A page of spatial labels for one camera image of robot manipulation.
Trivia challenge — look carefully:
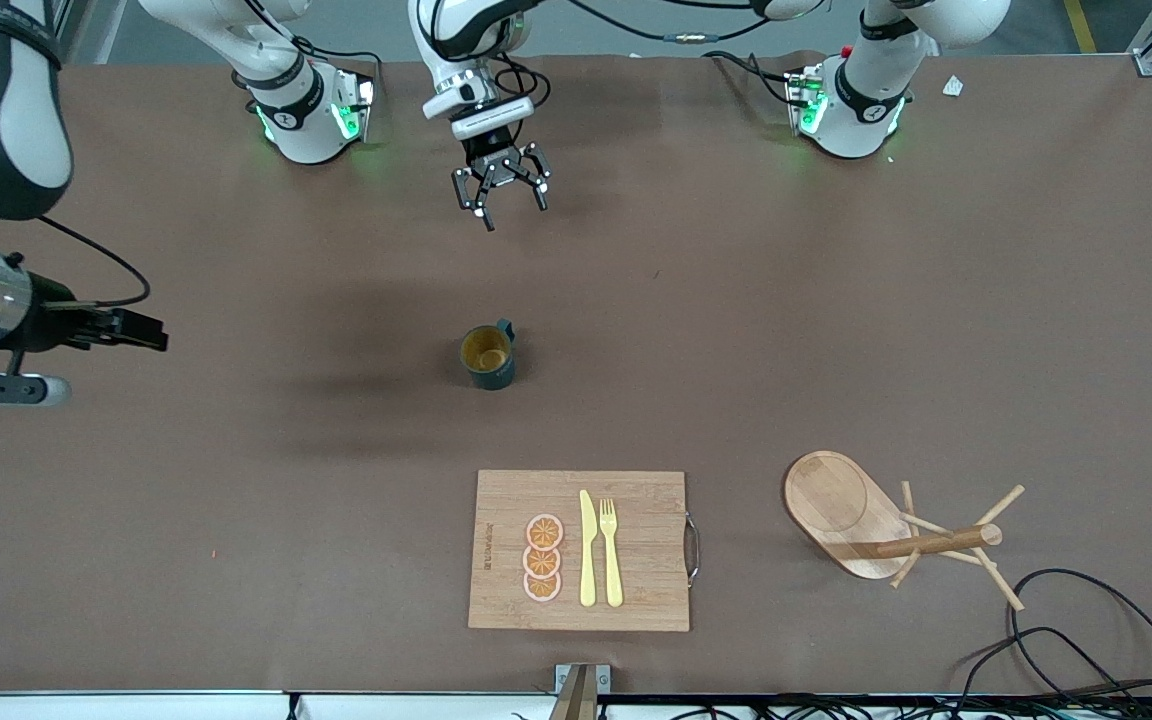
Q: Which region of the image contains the yellow plastic fork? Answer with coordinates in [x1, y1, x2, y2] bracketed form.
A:
[599, 498, 625, 609]

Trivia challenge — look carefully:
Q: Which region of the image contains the black base cable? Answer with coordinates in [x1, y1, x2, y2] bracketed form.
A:
[704, 50, 799, 106]
[241, 0, 384, 101]

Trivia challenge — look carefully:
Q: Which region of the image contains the wooden cutting board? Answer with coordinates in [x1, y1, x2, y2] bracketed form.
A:
[467, 470, 702, 633]

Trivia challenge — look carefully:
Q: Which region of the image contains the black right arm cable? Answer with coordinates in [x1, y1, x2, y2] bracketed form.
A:
[36, 215, 153, 309]

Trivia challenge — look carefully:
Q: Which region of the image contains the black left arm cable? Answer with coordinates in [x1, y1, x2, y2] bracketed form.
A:
[491, 0, 837, 151]

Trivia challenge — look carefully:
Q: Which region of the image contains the black cable small loop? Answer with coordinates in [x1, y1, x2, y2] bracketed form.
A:
[956, 627, 1152, 701]

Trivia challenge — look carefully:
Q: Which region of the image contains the grey metal bracket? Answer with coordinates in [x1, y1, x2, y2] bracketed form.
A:
[554, 663, 612, 720]

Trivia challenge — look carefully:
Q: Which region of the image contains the wooden mug tree stand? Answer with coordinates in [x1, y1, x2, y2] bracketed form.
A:
[783, 450, 1027, 613]

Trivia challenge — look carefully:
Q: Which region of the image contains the dark green ribbed cup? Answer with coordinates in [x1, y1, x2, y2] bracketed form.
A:
[460, 319, 518, 391]

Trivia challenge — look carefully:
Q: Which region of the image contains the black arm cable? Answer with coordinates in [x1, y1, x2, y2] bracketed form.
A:
[36, 215, 153, 309]
[491, 0, 837, 151]

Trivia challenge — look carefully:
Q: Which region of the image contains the black cable bundle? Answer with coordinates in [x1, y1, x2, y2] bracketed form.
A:
[626, 693, 1152, 720]

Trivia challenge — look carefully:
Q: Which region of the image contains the yellow plastic knife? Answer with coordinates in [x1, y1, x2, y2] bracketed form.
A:
[578, 489, 599, 608]

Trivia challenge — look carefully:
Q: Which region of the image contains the brown table cover sheet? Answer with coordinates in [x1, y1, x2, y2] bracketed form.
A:
[0, 50, 1152, 696]

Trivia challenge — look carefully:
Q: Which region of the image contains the black cable large loop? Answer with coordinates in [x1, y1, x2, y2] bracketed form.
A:
[1011, 568, 1152, 701]

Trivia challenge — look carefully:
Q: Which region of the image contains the white table edge rail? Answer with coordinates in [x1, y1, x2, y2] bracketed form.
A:
[0, 688, 1152, 720]

